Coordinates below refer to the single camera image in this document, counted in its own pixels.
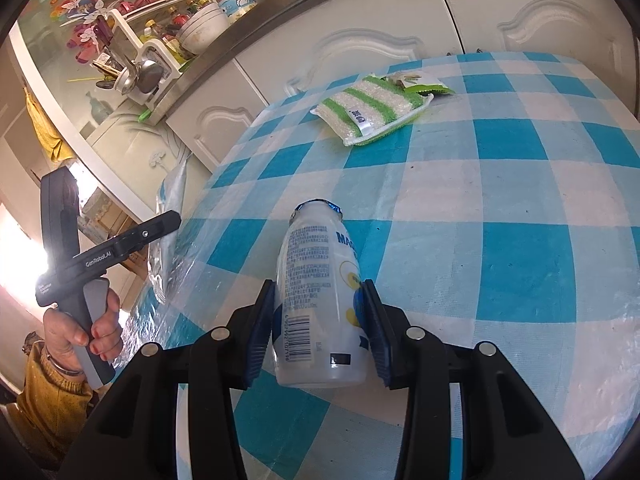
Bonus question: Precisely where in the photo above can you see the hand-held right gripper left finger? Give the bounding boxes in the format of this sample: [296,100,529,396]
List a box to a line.
[60,280,276,480]

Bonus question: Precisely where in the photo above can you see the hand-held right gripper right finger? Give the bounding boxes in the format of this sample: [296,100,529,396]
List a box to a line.
[361,279,586,480]

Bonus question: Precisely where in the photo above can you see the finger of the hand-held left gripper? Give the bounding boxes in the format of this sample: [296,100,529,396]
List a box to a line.
[111,211,182,262]

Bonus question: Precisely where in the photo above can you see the white plastic bottle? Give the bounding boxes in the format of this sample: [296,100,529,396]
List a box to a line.
[272,199,373,388]

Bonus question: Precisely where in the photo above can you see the person's left forearm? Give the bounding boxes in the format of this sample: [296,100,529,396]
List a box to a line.
[15,332,97,463]

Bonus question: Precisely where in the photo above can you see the person's left hand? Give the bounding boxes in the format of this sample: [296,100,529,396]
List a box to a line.
[42,287,123,365]

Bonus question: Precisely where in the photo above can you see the clear plastic bag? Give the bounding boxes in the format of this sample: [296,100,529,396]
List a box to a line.
[154,154,195,307]

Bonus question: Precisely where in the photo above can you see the yellow hanging cloth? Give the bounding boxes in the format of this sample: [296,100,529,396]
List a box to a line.
[24,87,67,163]

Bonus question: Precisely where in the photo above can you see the narrow white cabinet door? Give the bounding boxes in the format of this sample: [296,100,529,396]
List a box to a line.
[165,57,275,172]

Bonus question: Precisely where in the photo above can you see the metal ladle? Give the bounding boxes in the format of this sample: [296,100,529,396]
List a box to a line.
[132,57,164,94]

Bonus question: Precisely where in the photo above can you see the white dish rack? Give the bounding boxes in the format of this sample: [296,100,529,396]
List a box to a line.
[90,0,211,107]

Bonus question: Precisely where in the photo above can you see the stack of white bowls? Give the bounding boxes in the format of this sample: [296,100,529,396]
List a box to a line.
[176,2,231,55]

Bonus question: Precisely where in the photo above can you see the green striped sponge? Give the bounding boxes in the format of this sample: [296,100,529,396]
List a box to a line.
[310,74,435,148]

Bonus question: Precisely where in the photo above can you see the panda print mug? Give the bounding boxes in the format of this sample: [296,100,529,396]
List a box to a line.
[217,0,263,23]

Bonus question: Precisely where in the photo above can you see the small green snack packet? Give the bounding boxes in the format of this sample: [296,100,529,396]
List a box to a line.
[380,71,456,97]

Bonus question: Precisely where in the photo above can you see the steel countertop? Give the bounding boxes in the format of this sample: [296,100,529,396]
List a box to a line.
[145,0,441,128]

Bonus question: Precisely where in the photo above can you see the flower wall sticker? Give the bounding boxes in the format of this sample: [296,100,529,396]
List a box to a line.
[50,0,117,61]

